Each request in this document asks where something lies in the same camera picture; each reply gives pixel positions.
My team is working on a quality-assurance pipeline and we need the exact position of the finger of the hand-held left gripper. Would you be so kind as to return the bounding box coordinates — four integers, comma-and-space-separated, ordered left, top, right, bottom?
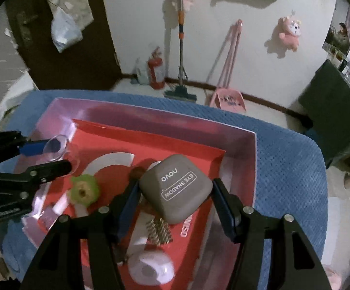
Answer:
0, 131, 51, 176
0, 159, 72, 201

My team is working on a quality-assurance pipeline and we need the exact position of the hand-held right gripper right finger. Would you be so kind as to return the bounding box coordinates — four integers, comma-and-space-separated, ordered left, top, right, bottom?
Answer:
213, 178, 329, 290

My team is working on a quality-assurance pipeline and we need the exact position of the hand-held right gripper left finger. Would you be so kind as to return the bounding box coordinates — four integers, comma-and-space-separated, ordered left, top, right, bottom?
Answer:
20, 179, 141, 290

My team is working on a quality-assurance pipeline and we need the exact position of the clear plastic disc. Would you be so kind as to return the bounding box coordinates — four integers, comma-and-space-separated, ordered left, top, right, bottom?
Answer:
44, 134, 79, 174

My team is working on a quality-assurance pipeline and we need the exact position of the gold studded cube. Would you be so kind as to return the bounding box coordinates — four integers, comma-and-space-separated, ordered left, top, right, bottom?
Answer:
146, 217, 174, 245

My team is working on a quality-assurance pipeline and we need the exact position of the green and yellow toy figure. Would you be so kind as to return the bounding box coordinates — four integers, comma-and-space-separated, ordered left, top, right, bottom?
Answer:
69, 174, 100, 209

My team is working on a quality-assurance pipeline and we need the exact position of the grey eye shadow case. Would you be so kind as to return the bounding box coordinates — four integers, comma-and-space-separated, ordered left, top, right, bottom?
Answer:
139, 154, 214, 225

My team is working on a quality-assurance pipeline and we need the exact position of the pink and red cardboard box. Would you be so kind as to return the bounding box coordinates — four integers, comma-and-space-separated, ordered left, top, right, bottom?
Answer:
12, 97, 258, 290

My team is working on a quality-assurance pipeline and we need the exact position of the small clear pink case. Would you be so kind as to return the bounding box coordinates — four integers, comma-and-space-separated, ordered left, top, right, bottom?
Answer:
38, 211, 56, 232

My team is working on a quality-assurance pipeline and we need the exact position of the white round device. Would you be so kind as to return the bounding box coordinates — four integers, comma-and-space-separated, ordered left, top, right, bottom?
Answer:
128, 252, 175, 286

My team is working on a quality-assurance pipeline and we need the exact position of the dark brown door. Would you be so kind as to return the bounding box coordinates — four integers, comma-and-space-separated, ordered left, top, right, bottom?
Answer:
6, 0, 123, 91

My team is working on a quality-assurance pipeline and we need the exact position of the pink dustpan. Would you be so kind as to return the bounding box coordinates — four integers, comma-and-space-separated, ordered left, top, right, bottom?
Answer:
210, 20, 248, 114

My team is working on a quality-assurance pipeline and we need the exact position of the hanging clear plastic bag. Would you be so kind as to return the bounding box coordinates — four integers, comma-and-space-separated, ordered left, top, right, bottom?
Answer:
51, 6, 83, 52

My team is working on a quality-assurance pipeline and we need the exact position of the red fire extinguisher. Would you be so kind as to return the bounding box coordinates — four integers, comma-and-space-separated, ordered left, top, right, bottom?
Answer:
146, 47, 165, 89

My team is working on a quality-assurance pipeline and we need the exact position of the dark green cabinet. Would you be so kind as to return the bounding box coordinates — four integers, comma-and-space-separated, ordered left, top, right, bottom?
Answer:
297, 59, 350, 168

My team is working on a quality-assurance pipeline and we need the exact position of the mop with orange grip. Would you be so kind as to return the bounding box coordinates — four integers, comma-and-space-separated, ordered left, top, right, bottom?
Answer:
164, 0, 197, 102

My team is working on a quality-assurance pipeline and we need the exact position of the pink plush toy with face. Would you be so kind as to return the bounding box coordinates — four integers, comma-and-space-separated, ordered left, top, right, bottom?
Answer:
273, 10, 303, 52

